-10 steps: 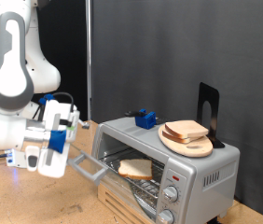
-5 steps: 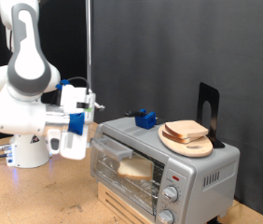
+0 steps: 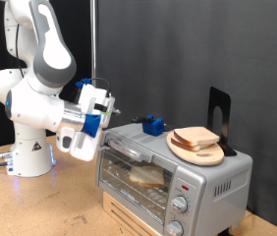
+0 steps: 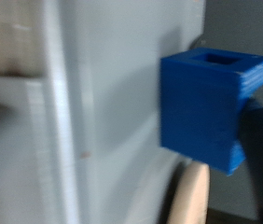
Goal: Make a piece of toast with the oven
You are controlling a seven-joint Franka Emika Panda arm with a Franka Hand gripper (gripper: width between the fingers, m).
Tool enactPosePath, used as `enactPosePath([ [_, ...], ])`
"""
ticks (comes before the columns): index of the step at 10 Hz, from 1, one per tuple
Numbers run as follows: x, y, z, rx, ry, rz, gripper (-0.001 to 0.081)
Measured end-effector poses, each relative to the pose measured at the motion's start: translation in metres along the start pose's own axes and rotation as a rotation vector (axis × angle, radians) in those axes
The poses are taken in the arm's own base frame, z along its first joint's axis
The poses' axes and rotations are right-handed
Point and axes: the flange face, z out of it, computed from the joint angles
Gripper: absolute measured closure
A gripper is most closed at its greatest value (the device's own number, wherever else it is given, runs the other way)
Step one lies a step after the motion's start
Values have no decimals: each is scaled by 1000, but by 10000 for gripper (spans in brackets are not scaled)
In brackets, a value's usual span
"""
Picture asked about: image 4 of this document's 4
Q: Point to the silver toaster oven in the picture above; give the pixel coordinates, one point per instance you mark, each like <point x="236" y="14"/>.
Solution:
<point x="116" y="93"/>

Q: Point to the round wooden cutting board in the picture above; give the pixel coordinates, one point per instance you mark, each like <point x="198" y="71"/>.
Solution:
<point x="189" y="196"/>

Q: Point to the grey backdrop cloth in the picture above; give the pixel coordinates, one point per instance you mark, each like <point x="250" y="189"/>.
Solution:
<point x="240" y="25"/>

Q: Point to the metal spatula with blue block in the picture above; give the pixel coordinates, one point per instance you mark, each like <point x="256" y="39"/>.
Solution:
<point x="200" y="109"/>

